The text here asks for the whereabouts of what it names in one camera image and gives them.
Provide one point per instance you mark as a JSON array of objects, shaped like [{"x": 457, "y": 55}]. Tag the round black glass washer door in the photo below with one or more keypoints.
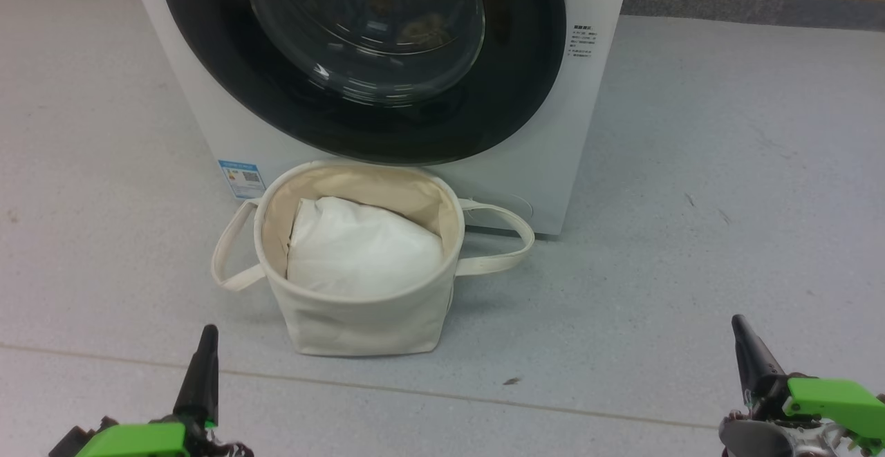
[{"x": 242, "y": 97}]

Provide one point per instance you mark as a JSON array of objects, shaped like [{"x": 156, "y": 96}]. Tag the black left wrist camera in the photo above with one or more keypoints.
[{"x": 69, "y": 444}]

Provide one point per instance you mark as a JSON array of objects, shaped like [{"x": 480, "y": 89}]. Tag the blue energy label sticker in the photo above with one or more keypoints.
[{"x": 242, "y": 179}]

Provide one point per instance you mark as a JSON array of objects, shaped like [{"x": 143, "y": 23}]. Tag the white front-load washing machine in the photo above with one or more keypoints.
[{"x": 581, "y": 132}]

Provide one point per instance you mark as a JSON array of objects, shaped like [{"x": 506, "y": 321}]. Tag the round filter cover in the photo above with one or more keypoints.
[{"x": 515, "y": 207}]

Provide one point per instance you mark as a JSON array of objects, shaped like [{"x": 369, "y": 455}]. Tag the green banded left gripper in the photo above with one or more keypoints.
[{"x": 138, "y": 440}]

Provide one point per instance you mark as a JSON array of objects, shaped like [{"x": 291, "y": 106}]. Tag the white pillow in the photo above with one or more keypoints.
[{"x": 359, "y": 249}]

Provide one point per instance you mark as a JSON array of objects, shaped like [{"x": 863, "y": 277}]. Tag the small printed text label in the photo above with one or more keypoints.
[{"x": 583, "y": 42}]

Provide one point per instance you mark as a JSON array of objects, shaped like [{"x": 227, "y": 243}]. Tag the cream canvas laundry basket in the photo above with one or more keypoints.
[{"x": 359, "y": 325}]

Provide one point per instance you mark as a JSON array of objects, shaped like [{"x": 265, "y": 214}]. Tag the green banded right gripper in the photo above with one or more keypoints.
[{"x": 830, "y": 402}]

